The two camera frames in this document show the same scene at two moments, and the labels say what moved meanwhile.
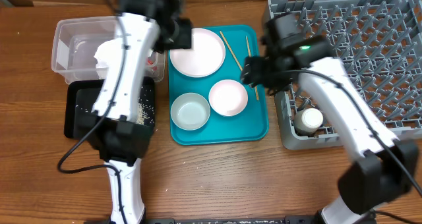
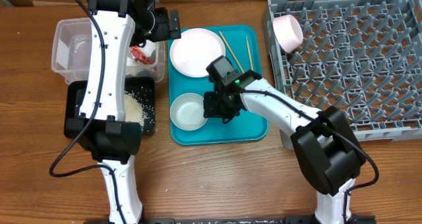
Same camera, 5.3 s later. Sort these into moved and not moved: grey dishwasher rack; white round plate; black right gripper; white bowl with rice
Moved: black right gripper
Not moved: white round plate; white bowl with rice; grey dishwasher rack
